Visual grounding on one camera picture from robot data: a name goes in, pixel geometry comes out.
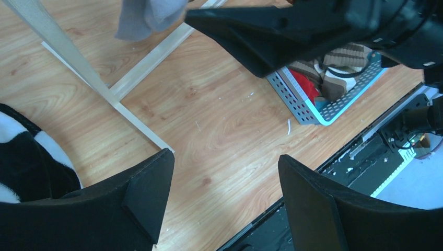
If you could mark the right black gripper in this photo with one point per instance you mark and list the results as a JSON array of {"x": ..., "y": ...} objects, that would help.
[{"x": 409, "y": 33}]

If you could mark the light blue plastic basket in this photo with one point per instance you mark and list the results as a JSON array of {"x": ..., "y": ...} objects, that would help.
[{"x": 323, "y": 112}]

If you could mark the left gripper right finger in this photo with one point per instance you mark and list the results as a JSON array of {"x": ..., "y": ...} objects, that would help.
[{"x": 325, "y": 215}]

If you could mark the wooden clothes rack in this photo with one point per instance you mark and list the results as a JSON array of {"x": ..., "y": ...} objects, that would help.
[{"x": 47, "y": 45}]

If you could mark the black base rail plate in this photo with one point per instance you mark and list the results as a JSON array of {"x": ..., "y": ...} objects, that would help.
[{"x": 379, "y": 162}]

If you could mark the grey sock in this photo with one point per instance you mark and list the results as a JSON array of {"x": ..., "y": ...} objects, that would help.
[{"x": 140, "y": 18}]

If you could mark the black white checkered blanket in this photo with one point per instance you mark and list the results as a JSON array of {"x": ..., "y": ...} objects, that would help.
[{"x": 33, "y": 165}]

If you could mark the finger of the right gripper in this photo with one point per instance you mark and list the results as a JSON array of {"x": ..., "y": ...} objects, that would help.
[{"x": 265, "y": 39}]

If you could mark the brown striped sock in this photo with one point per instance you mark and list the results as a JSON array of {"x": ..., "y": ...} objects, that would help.
[
  {"x": 349, "y": 55},
  {"x": 332, "y": 83}
]

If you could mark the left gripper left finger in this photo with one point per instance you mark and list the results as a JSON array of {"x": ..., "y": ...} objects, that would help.
[{"x": 122, "y": 212}]

